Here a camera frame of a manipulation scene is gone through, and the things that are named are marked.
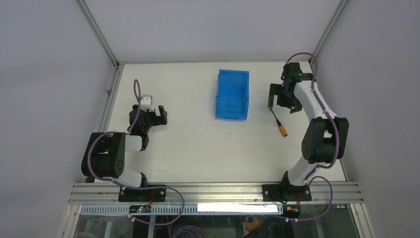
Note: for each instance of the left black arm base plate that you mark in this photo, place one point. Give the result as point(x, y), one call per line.
point(151, 193)

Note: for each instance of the aluminium frame post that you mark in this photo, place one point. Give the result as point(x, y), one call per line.
point(333, 20)
point(84, 8)

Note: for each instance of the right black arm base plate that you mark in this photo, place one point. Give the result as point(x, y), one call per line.
point(285, 193)

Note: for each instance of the aluminium front frame rail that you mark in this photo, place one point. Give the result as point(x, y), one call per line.
point(338, 192)

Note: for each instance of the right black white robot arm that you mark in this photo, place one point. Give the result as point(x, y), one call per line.
point(325, 138)

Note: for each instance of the right aluminium frame post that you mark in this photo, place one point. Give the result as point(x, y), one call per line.
point(333, 20)

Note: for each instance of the left aluminium frame post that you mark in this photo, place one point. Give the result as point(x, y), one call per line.
point(84, 8)

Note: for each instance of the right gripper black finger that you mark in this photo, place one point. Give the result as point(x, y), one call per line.
point(275, 90)
point(295, 107)

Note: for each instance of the orange handled black screwdriver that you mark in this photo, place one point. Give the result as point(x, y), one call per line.
point(282, 129)

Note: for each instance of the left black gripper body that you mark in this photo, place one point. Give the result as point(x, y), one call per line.
point(151, 120)

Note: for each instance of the white slotted cable duct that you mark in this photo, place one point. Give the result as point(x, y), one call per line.
point(195, 209)

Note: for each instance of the blue plastic storage bin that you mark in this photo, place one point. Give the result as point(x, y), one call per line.
point(232, 98)

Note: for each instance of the orange object under table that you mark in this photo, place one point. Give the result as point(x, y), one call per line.
point(253, 222)

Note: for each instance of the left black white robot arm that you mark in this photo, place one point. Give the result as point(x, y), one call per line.
point(104, 158)

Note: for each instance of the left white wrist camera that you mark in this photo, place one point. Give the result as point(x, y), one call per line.
point(146, 103)

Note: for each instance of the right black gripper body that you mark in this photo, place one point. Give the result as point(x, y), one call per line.
point(288, 99)

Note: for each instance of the small green lit circuit board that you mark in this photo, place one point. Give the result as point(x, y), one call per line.
point(140, 209)

